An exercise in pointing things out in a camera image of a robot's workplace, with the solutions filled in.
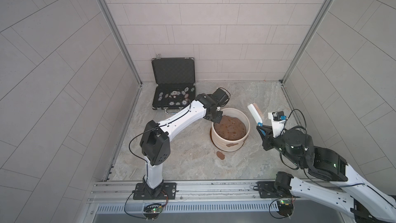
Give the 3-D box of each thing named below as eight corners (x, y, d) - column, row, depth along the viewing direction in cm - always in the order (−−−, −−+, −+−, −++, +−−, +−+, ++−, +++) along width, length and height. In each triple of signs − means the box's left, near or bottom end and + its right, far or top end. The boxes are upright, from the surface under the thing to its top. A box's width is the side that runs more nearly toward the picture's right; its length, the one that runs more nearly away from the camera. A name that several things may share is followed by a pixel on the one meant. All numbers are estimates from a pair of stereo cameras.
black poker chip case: (150, 109, 102) (140, 89, 86) (158, 78, 121) (152, 57, 105) (193, 110, 102) (192, 89, 87) (195, 79, 122) (194, 57, 106)
